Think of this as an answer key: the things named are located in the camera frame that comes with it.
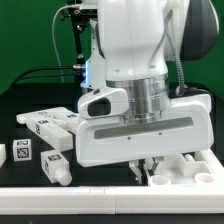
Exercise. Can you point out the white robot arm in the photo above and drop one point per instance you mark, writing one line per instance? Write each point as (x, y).
(132, 118)

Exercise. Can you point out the white chair seat part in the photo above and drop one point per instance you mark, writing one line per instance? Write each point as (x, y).
(180, 170)

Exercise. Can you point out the white block left edge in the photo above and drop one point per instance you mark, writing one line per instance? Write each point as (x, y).
(2, 154)

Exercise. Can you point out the white chair back part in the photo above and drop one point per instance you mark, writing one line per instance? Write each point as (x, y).
(58, 115)

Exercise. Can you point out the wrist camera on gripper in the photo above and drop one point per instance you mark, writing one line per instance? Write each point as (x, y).
(103, 102)

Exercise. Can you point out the white frame wall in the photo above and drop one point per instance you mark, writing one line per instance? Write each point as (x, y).
(188, 198)

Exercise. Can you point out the small white tagged cube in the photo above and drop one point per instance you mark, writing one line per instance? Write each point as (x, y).
(22, 150)

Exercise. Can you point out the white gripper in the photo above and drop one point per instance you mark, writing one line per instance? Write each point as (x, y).
(185, 126)

